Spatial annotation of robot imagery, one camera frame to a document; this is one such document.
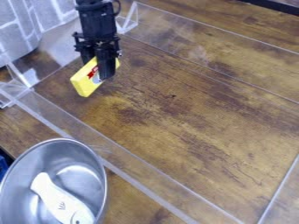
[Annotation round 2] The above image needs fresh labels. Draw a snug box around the blue object at edge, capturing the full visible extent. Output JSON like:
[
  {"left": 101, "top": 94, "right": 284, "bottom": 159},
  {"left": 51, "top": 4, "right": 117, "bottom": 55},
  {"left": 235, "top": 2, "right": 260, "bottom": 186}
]
[{"left": 0, "top": 155, "right": 8, "bottom": 182}]

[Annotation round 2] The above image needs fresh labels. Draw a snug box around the yellow butter block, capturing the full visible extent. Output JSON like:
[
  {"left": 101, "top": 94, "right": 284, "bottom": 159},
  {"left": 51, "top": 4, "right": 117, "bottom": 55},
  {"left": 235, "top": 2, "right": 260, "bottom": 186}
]
[{"left": 69, "top": 56, "right": 121, "bottom": 98}]

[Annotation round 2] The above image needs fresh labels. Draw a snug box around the black cable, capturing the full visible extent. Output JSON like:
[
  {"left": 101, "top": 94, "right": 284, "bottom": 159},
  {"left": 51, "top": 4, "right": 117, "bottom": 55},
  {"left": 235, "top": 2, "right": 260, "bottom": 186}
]
[{"left": 109, "top": 0, "right": 121, "bottom": 17}]

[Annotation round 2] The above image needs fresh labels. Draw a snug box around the silver metal bowl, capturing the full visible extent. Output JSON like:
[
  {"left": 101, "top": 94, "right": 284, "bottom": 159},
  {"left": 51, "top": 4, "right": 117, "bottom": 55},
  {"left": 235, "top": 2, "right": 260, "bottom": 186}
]
[{"left": 0, "top": 138, "right": 108, "bottom": 224}]

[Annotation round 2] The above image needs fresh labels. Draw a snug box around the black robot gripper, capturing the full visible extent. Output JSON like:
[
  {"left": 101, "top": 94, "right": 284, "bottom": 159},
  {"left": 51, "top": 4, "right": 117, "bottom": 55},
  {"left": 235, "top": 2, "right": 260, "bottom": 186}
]
[{"left": 72, "top": 1, "right": 121, "bottom": 80}]

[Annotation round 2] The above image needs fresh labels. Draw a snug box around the clear acrylic barrier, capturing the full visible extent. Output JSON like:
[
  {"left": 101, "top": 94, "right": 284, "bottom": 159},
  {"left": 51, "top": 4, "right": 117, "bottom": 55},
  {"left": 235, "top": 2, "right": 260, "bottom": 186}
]
[{"left": 0, "top": 9, "right": 136, "bottom": 109}]

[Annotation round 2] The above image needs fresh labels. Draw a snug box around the cream wooden fish toy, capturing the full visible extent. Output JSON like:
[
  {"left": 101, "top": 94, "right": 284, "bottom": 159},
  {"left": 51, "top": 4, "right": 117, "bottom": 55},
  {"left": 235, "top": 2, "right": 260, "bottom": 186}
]
[{"left": 31, "top": 172, "right": 95, "bottom": 224}]

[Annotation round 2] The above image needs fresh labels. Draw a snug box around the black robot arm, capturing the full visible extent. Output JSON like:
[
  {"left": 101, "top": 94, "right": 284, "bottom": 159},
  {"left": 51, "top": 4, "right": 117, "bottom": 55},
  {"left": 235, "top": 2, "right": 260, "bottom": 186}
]
[{"left": 72, "top": 0, "right": 121, "bottom": 81}]

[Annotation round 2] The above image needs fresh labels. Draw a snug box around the grey brick pattern cloth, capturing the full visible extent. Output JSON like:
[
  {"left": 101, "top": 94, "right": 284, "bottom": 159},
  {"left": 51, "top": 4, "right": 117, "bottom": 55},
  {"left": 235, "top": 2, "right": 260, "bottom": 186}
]
[{"left": 0, "top": 0, "right": 77, "bottom": 67}]

